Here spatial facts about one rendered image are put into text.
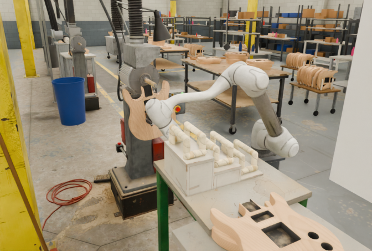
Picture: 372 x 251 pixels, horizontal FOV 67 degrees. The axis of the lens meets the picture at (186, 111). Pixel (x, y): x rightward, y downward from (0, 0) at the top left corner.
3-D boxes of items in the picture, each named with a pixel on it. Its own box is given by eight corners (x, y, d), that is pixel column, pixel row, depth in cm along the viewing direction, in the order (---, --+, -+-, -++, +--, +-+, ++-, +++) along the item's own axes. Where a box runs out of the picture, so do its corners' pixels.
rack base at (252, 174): (212, 158, 166) (212, 157, 166) (233, 153, 173) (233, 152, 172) (241, 182, 143) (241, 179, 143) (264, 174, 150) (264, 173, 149)
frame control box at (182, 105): (153, 114, 259) (151, 87, 250) (174, 111, 268) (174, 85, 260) (163, 123, 238) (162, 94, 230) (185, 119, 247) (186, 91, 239)
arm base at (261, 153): (261, 144, 240) (261, 138, 238) (277, 155, 220) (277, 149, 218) (242, 147, 234) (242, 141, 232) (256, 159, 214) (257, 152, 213)
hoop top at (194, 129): (182, 127, 146) (182, 120, 145) (187, 126, 148) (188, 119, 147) (200, 141, 130) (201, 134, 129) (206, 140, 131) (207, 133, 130)
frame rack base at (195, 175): (163, 170, 154) (163, 141, 148) (188, 164, 160) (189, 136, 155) (186, 197, 131) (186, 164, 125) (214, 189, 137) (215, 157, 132)
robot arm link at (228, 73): (216, 72, 185) (228, 76, 174) (234, 55, 188) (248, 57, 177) (224, 87, 192) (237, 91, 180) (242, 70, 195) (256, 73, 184)
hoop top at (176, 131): (168, 129, 143) (167, 123, 142) (173, 128, 145) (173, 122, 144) (185, 144, 126) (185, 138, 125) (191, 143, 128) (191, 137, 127)
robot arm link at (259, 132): (261, 139, 234) (264, 114, 227) (278, 148, 219) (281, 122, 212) (246, 144, 226) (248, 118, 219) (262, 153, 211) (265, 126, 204)
